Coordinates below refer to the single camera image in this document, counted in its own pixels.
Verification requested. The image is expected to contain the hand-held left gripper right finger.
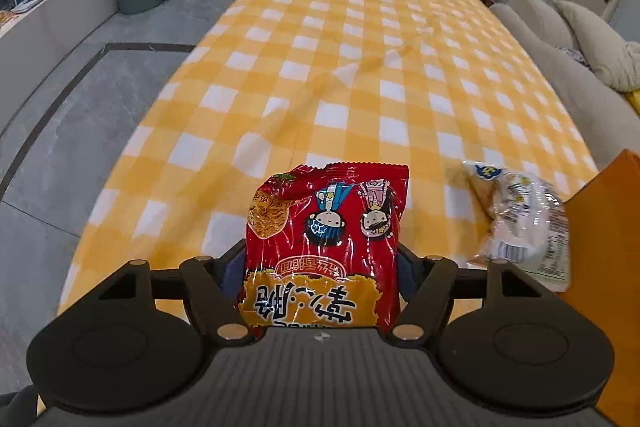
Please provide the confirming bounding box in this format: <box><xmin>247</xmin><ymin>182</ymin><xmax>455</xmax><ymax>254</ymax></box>
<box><xmin>387</xmin><ymin>244</ymin><xmax>544</xmax><ymax>341</ymax></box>

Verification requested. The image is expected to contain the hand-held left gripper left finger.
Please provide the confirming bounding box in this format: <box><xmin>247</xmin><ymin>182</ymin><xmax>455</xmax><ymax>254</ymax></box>
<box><xmin>95</xmin><ymin>239</ymin><xmax>254</xmax><ymax>343</ymax></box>

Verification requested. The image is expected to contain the red noodle snack packet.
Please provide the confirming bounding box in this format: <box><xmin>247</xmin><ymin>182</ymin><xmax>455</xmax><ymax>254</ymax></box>
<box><xmin>237</xmin><ymin>162</ymin><xmax>412</xmax><ymax>341</ymax></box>

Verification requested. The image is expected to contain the clear pale snack packet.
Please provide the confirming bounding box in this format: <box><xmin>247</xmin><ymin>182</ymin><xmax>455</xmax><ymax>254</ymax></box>
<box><xmin>460</xmin><ymin>159</ymin><xmax>572</xmax><ymax>294</ymax></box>

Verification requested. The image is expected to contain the orange cardboard box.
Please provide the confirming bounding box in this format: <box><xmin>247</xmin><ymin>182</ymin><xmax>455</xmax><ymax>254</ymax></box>
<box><xmin>562</xmin><ymin>149</ymin><xmax>640</xmax><ymax>427</ymax></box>

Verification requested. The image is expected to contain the yellow checked tablecloth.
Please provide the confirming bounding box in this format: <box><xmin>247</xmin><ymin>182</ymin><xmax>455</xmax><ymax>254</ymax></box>
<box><xmin>57</xmin><ymin>0</ymin><xmax>601</xmax><ymax>324</ymax></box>

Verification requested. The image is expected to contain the beige sofa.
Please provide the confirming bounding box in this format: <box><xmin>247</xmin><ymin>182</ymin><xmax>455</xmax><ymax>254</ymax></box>
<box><xmin>489</xmin><ymin>0</ymin><xmax>640</xmax><ymax>148</ymax></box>

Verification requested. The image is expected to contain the small patterned item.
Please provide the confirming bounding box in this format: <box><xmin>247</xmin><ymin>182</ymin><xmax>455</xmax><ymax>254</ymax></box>
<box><xmin>555</xmin><ymin>47</ymin><xmax>594</xmax><ymax>68</ymax></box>

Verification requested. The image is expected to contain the white low cabinet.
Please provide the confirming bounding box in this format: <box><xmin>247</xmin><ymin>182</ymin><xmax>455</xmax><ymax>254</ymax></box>
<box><xmin>0</xmin><ymin>0</ymin><xmax>120</xmax><ymax>124</ymax></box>

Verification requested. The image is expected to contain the grey cushion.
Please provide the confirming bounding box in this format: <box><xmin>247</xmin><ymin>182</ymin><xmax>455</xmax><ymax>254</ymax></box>
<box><xmin>552</xmin><ymin>0</ymin><xmax>640</xmax><ymax>94</ymax></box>

